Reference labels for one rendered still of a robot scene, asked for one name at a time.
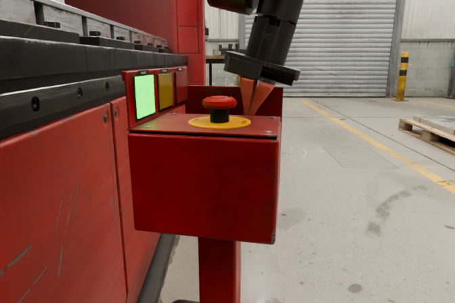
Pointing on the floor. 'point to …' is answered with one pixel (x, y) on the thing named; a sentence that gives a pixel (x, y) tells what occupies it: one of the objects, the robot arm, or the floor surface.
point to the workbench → (220, 57)
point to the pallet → (430, 134)
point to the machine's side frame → (147, 5)
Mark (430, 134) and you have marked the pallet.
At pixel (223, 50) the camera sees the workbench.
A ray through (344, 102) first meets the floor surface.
